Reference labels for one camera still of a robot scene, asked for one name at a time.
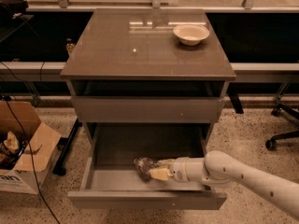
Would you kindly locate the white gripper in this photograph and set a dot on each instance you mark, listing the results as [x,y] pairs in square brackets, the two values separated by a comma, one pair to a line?
[177,171]

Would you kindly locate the clear plastic water bottle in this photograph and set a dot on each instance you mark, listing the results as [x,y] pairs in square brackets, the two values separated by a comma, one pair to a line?
[146,167]

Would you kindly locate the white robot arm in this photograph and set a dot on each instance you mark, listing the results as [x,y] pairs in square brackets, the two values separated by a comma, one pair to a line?
[218,169]

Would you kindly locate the open grey middle drawer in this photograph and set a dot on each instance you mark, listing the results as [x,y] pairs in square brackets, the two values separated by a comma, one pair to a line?
[111,181]

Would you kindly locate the grey drawer cabinet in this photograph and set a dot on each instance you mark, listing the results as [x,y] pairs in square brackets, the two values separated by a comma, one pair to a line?
[133,53]

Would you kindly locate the closed grey top drawer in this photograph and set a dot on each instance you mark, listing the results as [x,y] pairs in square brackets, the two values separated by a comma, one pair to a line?
[147,110]

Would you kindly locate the small bottle behind cabinet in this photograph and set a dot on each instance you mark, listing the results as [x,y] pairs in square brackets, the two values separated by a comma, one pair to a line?
[70,45]

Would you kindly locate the black table leg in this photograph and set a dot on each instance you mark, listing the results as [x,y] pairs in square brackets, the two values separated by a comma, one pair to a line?
[64,145]

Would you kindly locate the white paper bowl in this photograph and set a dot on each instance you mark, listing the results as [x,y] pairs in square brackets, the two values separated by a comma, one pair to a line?
[190,34]

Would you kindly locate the open cardboard box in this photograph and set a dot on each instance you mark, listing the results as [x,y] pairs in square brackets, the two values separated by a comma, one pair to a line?
[38,143]

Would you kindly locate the black bag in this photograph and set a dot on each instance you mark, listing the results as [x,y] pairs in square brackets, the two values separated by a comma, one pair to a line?
[8,8]

